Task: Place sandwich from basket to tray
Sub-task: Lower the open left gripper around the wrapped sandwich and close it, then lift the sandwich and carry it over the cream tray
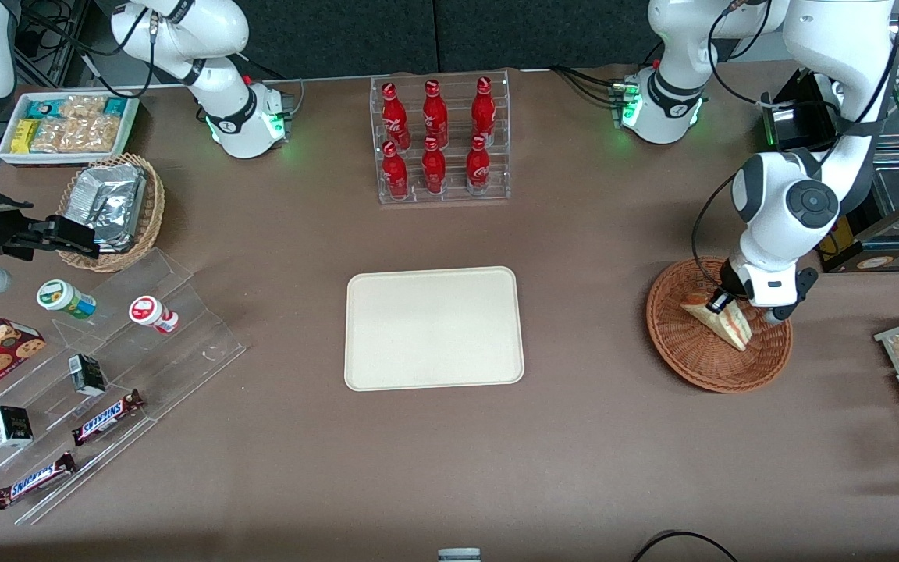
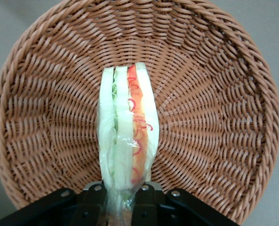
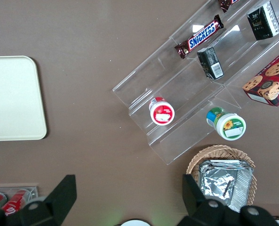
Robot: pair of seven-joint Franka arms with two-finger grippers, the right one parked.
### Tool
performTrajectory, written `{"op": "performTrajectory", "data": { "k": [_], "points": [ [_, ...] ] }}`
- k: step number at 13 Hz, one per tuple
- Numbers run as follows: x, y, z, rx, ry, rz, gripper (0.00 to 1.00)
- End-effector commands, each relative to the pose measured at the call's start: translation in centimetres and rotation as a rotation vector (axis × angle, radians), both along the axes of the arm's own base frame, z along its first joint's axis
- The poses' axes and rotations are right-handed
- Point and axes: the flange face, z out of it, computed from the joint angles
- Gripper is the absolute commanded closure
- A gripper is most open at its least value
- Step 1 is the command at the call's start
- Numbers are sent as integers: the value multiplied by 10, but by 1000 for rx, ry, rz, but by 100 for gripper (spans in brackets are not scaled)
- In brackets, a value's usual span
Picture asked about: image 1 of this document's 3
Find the clear acrylic bottle rack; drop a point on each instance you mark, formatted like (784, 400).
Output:
(453, 195)

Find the light wicker basket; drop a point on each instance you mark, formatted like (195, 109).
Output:
(149, 211)

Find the triangular sandwich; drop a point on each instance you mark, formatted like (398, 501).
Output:
(723, 324)

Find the yellow snack pack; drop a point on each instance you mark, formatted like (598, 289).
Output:
(24, 134)

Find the green lid white jar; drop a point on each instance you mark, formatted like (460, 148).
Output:
(59, 298)

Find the black glass food warmer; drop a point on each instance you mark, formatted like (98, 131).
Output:
(797, 125)

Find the brown wicker basket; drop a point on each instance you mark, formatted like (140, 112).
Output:
(699, 363)

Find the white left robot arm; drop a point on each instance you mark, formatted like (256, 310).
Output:
(793, 203)

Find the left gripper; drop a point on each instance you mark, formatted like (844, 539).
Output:
(731, 278)

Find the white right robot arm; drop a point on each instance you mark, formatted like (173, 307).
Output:
(231, 117)

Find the clear acrylic stepped shelf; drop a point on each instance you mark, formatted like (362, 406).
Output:
(184, 343)

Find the small black carton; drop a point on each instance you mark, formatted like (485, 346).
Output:
(11, 426)
(87, 375)

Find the white snack bin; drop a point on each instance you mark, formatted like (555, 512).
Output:
(5, 148)

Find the Snickers chocolate bar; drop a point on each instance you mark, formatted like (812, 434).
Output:
(106, 418)
(34, 480)

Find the cream plastic tray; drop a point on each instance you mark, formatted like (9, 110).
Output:
(434, 328)

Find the red cola bottle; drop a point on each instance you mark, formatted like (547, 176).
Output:
(478, 165)
(435, 113)
(433, 167)
(395, 172)
(484, 109)
(394, 117)

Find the teal snack pack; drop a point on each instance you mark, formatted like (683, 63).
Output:
(115, 105)
(42, 108)

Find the clear cracker snack pack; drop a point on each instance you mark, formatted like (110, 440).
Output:
(51, 136)
(83, 105)
(94, 134)

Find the small grey white object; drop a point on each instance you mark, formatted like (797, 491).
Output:
(459, 556)

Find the red lid white jar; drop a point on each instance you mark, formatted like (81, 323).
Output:
(149, 312)

